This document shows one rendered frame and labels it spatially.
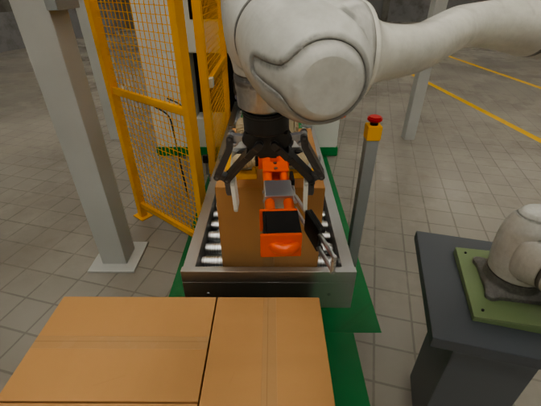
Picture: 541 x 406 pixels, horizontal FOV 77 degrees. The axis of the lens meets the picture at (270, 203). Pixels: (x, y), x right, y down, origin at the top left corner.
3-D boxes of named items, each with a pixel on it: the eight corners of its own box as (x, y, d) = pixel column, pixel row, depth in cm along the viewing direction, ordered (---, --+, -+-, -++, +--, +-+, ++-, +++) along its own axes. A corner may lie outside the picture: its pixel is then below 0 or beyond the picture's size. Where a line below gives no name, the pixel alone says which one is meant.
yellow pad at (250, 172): (230, 137, 135) (229, 125, 132) (255, 137, 136) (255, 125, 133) (225, 180, 107) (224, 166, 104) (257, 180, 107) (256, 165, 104)
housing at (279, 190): (262, 196, 80) (262, 180, 78) (291, 196, 80) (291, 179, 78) (263, 213, 74) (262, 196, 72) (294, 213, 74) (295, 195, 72)
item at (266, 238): (259, 229, 69) (259, 209, 66) (295, 228, 69) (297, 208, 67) (260, 257, 62) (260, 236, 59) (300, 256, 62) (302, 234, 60)
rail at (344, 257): (300, 120, 343) (301, 101, 332) (306, 120, 343) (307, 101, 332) (337, 301, 149) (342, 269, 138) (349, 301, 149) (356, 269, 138)
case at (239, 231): (236, 194, 196) (232, 127, 174) (306, 195, 195) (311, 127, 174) (222, 268, 145) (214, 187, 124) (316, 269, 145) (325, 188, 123)
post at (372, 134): (341, 271, 221) (365, 122, 166) (352, 271, 221) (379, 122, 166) (343, 279, 215) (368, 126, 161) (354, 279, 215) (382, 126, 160)
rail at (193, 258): (235, 120, 343) (234, 101, 333) (241, 120, 343) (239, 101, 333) (187, 300, 149) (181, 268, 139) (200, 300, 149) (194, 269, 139)
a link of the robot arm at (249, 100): (236, 60, 54) (240, 95, 58) (229, 80, 47) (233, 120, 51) (294, 58, 54) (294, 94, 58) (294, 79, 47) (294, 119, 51)
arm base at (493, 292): (527, 256, 116) (533, 243, 113) (556, 308, 98) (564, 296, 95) (468, 250, 120) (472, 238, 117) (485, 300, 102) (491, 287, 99)
